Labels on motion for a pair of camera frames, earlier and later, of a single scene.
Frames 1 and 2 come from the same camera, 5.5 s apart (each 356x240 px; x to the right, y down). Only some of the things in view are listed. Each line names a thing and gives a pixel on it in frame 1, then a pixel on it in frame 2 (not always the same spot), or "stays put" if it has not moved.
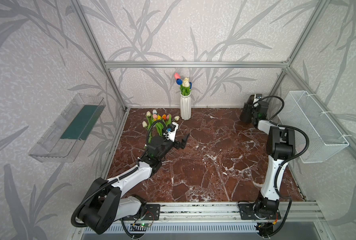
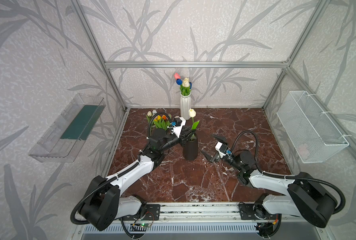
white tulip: (149, 121) stays put
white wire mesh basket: (302, 110) stays put
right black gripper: (247, 114) → (217, 153)
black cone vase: (247, 115) → (190, 149)
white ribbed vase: (186, 106) stays put
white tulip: (145, 125) → (192, 113)
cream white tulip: (186, 81) stays put
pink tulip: (177, 76) stays put
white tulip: (186, 82) stays put
